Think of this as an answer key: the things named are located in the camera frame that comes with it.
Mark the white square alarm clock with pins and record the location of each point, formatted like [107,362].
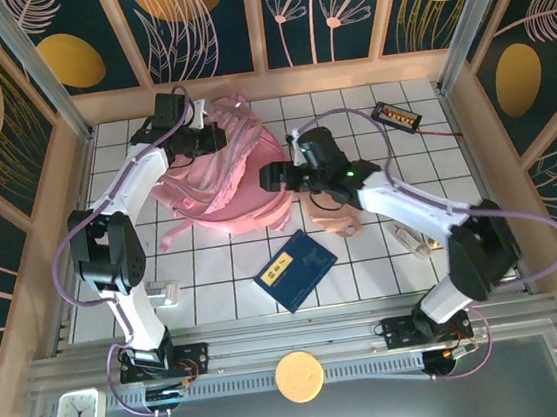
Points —
[80,413]

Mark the aluminium front rail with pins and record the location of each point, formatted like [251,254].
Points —
[293,340]

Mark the small clear tube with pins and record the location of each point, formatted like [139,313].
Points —
[413,241]

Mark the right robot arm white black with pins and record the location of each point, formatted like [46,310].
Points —
[409,203]

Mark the pink backpack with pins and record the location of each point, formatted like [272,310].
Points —
[236,193]

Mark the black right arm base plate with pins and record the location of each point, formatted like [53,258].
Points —
[398,331]

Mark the aluminium side rail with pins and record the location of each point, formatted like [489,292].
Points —
[88,160]
[452,113]

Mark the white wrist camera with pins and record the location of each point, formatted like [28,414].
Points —
[199,112]
[293,139]

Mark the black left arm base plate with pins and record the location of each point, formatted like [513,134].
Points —
[195,359]

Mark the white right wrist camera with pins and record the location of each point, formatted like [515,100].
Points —
[293,139]

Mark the small white plastic device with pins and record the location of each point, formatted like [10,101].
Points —
[162,293]

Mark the dark blue notebook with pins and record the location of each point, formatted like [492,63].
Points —
[296,272]

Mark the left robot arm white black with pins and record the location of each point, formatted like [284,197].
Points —
[135,315]

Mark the round yellow sponge disc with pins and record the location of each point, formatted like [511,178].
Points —
[299,377]

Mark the black battery box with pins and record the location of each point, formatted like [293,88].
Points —
[395,116]

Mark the aluminium corner post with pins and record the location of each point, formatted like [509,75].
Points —
[475,10]
[45,79]

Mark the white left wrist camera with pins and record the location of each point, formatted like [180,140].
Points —
[199,112]

